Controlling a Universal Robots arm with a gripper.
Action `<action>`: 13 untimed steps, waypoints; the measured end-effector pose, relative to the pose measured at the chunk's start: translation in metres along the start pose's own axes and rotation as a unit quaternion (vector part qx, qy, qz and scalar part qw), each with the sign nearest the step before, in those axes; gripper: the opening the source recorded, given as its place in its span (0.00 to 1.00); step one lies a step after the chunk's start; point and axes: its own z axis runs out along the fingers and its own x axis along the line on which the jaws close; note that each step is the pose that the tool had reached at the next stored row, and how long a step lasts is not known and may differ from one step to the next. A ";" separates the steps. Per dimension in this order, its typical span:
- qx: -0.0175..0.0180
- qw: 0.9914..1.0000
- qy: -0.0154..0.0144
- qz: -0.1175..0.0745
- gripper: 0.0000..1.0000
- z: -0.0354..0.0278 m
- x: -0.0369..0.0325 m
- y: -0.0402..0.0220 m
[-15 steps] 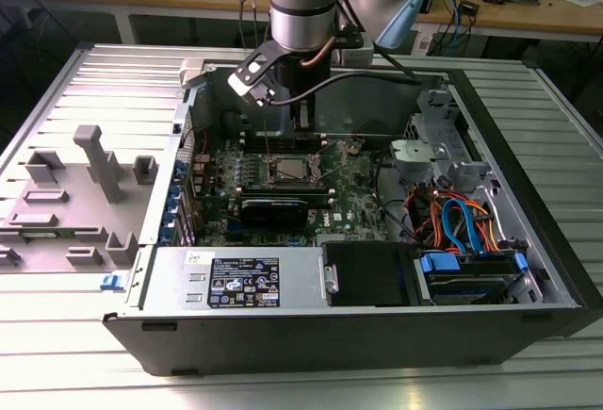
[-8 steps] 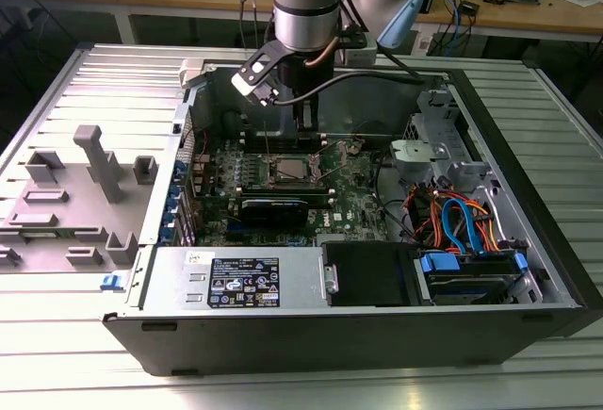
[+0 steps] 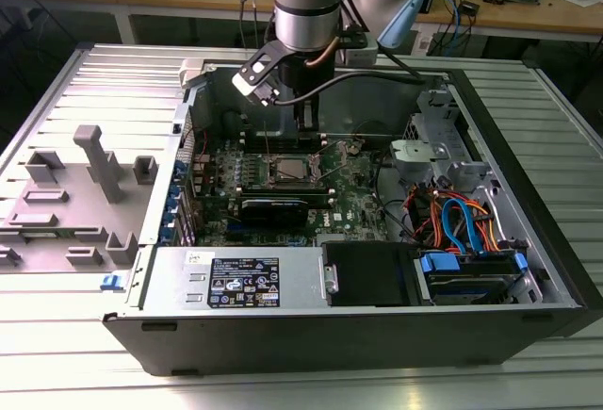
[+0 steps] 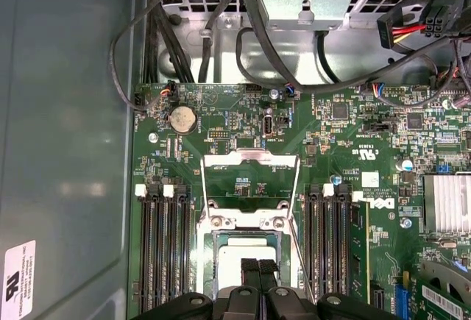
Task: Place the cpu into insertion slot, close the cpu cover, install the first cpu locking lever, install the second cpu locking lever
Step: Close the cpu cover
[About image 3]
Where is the metal socket cover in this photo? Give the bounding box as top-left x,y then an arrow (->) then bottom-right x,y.
311,136 -> 346,184

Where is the silver topped CPU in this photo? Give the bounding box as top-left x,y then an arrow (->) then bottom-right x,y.
276,157 -> 310,183

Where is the black RAM slot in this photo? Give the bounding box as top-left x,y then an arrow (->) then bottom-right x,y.
237,185 -> 334,193
240,129 -> 297,138
237,191 -> 334,200
240,135 -> 327,143
240,146 -> 327,155
240,140 -> 327,149

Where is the CPU socket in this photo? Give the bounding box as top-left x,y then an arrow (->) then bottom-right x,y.
267,152 -> 323,190

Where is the green motherboard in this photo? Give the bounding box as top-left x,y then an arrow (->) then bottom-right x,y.
187,136 -> 406,249

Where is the silver metal drive cage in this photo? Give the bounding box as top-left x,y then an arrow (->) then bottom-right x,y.
389,89 -> 498,194

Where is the black graphics card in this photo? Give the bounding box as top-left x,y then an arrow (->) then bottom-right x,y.
239,197 -> 311,228

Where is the grey power supply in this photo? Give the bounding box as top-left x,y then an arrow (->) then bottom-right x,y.
139,245 -> 327,312

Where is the grey parts rack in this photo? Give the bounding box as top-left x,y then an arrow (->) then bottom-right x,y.
0,124 -> 159,274

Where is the hard disk blue carrier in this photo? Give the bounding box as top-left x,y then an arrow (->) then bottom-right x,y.
414,249 -> 531,308

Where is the black grey PC case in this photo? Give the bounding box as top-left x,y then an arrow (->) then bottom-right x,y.
102,58 -> 603,378

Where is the copper coloured hose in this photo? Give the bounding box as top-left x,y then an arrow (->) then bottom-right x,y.
303,35 -> 340,70

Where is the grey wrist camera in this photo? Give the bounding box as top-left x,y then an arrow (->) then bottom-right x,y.
341,35 -> 378,66

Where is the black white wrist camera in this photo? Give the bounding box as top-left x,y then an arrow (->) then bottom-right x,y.
230,41 -> 284,108

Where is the black camera cable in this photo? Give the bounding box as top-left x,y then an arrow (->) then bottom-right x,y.
272,69 -> 423,107

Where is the thin dark wire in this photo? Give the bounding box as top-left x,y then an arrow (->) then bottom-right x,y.
350,119 -> 395,142

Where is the thin red wire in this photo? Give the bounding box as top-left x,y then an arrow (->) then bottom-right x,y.
181,126 -> 209,162

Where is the black wire loop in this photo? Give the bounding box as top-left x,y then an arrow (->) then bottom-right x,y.
369,145 -> 416,245

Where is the blue network cable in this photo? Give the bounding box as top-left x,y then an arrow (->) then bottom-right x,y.
442,0 -> 467,56

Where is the blue flat data wire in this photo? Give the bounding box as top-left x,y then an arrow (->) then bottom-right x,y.
442,197 -> 486,255

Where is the orange wire bundle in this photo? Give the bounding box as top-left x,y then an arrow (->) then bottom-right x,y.
404,183 -> 505,254

